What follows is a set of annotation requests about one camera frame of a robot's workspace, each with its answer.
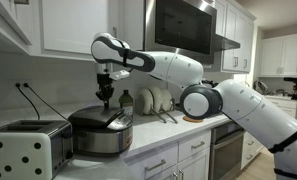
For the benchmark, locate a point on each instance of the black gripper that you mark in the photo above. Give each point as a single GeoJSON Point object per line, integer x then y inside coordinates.
{"type": "Point", "coordinates": [104, 85]}

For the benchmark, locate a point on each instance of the black rice cooker lid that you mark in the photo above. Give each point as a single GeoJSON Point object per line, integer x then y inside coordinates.
{"type": "Point", "coordinates": [88, 116]}

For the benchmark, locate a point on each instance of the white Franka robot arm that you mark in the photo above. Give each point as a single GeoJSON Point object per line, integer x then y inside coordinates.
{"type": "Point", "coordinates": [174, 68]}

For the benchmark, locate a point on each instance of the stainless rice cooker body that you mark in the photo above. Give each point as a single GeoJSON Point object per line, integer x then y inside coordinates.
{"type": "Point", "coordinates": [98, 143]}

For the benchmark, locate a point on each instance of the dark olive oil bottle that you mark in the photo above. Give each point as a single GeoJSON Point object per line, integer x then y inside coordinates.
{"type": "Point", "coordinates": [126, 105]}

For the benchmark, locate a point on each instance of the cream frying pan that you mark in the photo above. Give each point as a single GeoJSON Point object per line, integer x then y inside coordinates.
{"type": "Point", "coordinates": [144, 101]}

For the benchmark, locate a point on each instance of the white drawer front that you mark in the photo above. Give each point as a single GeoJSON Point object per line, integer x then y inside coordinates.
{"type": "Point", "coordinates": [169, 155]}
{"type": "Point", "coordinates": [184, 151]}

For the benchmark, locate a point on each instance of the round cork trivet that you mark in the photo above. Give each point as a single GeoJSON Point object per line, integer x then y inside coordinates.
{"type": "Point", "coordinates": [191, 120]}

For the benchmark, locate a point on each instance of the white base cabinet door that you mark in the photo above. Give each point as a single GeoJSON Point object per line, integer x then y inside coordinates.
{"type": "Point", "coordinates": [194, 166]}
{"type": "Point", "coordinates": [164, 175]}

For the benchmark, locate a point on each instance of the white polka dot toaster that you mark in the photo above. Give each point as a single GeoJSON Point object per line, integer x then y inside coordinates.
{"type": "Point", "coordinates": [21, 150]}

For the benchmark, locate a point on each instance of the stainless steel microwave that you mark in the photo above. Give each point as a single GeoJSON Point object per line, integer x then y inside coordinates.
{"type": "Point", "coordinates": [183, 26]}

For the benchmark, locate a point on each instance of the stainless steel oven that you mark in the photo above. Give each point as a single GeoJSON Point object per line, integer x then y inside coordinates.
{"type": "Point", "coordinates": [226, 153]}

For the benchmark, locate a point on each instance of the dark range hood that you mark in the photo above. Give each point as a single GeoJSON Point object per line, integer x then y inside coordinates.
{"type": "Point", "coordinates": [226, 43]}

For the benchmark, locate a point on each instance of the white drawer bank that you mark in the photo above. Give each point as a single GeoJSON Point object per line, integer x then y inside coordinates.
{"type": "Point", "coordinates": [256, 155]}

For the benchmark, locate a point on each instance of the white base cabinet unit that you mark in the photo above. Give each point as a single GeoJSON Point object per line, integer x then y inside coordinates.
{"type": "Point", "coordinates": [281, 101]}

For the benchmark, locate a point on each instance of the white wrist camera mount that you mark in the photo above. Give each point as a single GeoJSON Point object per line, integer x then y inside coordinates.
{"type": "Point", "coordinates": [119, 75]}

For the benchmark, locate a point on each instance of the white wall cabinet unit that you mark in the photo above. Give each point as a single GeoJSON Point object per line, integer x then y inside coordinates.
{"type": "Point", "coordinates": [281, 56]}
{"type": "Point", "coordinates": [238, 43]}

